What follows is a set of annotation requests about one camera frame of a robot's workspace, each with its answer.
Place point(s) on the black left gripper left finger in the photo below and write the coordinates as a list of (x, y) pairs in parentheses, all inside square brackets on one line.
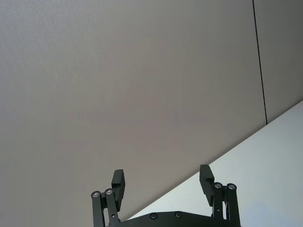
[(118, 186)]

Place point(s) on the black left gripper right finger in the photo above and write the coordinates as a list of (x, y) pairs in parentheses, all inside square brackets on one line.
[(206, 186)]

